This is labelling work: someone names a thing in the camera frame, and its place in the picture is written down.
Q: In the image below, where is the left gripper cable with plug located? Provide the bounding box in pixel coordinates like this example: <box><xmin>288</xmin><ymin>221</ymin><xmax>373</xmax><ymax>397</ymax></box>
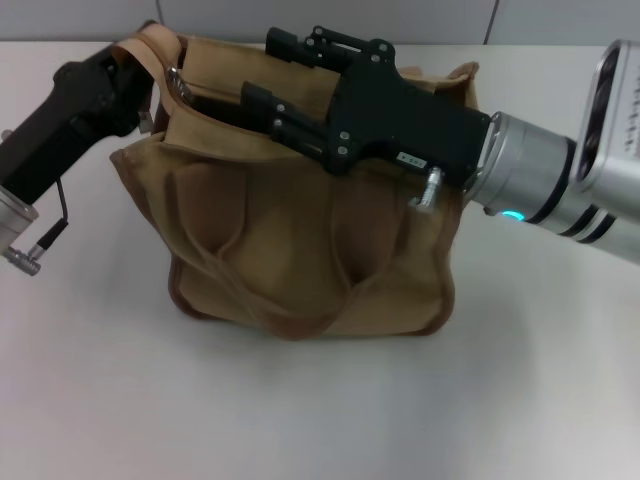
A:
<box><xmin>3</xmin><ymin>177</ymin><xmax>71</xmax><ymax>262</ymax></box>

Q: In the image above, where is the tan strap with metal clasp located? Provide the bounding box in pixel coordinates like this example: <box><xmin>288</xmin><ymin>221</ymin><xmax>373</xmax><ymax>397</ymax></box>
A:
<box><xmin>112</xmin><ymin>28</ymin><xmax>195</xmax><ymax>105</ymax></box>

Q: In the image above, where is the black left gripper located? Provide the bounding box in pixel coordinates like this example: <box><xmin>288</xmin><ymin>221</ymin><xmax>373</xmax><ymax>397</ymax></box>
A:
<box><xmin>0</xmin><ymin>45</ymin><xmax>155</xmax><ymax>205</ymax></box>

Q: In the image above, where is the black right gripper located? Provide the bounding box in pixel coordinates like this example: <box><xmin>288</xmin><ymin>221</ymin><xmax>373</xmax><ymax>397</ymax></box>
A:
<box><xmin>240</xmin><ymin>24</ymin><xmax>492</xmax><ymax>190</ymax></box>

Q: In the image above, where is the khaki canvas food bag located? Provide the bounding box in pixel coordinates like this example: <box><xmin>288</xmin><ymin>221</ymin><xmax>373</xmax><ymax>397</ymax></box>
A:
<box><xmin>109</xmin><ymin>32</ymin><xmax>481</xmax><ymax>342</ymax></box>

